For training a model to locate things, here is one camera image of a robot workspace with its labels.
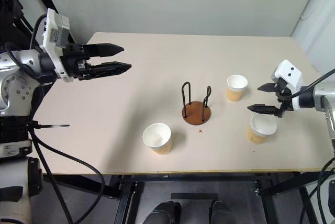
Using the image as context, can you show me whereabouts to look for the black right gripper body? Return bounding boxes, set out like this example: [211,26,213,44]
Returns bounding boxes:
[274,77,293,119]

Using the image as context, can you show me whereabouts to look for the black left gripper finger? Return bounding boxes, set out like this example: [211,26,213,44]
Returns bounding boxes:
[87,61,132,78]
[83,42,125,59]

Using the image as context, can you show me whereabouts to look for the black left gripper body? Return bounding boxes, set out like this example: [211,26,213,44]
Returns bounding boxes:
[59,42,92,81]

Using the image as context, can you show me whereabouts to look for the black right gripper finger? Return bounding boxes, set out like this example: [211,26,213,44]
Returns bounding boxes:
[247,104,281,117]
[257,82,276,94]

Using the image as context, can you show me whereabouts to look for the brown paper cup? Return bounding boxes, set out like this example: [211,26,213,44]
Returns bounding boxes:
[246,114,278,145]
[226,74,249,103]
[142,122,173,156]

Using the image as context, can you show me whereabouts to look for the dark rounded robot foot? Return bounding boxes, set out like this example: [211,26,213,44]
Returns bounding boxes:
[142,200,182,224]
[209,200,238,224]

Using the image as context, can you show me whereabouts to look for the black flat floor plate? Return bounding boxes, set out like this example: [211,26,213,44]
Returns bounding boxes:
[170,193,219,201]

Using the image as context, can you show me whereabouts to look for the white and black robot torso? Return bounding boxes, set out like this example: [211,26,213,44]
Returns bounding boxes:
[0,115,43,224]

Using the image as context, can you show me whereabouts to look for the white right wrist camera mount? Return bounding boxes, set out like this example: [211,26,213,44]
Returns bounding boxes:
[271,59,305,111]

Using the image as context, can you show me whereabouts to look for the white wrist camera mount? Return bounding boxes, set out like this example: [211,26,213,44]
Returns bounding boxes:
[39,8,73,83]
[271,59,305,111]

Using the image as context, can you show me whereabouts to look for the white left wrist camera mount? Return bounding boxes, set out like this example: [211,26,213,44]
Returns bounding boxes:
[39,8,73,83]

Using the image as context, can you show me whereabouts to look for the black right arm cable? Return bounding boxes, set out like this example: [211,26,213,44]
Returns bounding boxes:
[286,68,335,99]

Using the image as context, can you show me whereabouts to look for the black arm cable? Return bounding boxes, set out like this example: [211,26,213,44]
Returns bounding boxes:
[286,68,335,99]
[30,14,49,55]

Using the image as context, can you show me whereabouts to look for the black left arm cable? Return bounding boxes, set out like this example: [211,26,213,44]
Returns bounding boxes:
[30,14,49,55]

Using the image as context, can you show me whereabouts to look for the brown cup holder stand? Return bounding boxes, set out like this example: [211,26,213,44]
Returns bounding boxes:
[181,81,212,125]

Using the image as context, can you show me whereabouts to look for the black cable tie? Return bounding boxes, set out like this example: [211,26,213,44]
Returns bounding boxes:
[30,121,71,131]

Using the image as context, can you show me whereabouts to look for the black robot shoulder cables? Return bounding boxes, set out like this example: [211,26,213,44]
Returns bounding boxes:
[0,0,35,51]

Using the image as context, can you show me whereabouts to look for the black hanging cable bundle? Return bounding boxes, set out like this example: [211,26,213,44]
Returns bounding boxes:
[298,155,335,224]

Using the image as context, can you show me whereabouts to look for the thick black looping cable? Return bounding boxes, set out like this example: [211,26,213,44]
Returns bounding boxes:
[28,127,106,224]

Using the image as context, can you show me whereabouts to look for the black metal table frame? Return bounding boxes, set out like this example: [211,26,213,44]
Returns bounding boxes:
[43,171,335,224]

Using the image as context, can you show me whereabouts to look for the thin black straight cable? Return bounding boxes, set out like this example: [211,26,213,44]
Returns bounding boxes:
[30,135,74,224]

